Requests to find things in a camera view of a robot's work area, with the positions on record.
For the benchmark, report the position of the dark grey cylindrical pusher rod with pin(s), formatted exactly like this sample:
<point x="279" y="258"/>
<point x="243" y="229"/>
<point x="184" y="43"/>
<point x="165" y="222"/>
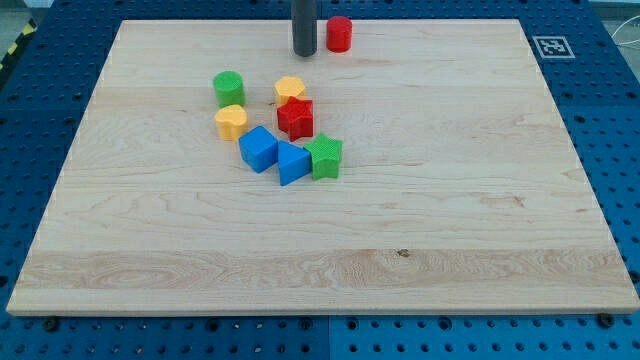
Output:
<point x="304" y="27"/>

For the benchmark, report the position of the red cylinder block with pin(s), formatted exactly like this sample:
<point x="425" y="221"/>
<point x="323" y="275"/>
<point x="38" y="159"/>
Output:
<point x="339" y="34"/>

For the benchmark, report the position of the yellow hexagon block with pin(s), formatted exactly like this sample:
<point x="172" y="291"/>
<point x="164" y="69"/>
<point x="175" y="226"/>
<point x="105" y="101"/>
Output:
<point x="289" y="86"/>

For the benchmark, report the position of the green cylinder block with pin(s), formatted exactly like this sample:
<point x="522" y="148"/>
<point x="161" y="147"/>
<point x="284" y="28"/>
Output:
<point x="229" y="88"/>

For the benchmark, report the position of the red star block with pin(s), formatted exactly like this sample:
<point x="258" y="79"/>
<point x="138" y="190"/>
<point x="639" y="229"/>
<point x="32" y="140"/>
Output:
<point x="296" y="118"/>

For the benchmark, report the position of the yellow heart block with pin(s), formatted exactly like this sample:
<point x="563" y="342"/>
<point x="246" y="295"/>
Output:
<point x="231" y="122"/>

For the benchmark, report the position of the green star block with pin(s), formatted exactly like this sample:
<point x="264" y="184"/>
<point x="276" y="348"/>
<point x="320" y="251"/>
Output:
<point x="326" y="156"/>

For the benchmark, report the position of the blue cube block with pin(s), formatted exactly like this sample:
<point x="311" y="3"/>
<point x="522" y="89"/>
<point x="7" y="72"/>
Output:
<point x="259" y="149"/>

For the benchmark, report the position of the blue triangle block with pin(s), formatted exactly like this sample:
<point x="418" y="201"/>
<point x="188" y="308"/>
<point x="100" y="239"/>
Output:
<point x="294" y="162"/>

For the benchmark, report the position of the light wooden board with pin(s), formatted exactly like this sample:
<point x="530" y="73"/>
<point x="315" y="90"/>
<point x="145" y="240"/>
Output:
<point x="459" y="192"/>

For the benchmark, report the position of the white fiducial marker tag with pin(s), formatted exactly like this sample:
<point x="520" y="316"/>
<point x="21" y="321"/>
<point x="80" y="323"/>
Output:
<point x="553" y="47"/>

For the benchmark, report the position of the yellow black hazard tape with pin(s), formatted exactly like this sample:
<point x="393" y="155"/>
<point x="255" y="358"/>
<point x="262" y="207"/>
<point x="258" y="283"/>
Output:
<point x="18" y="46"/>

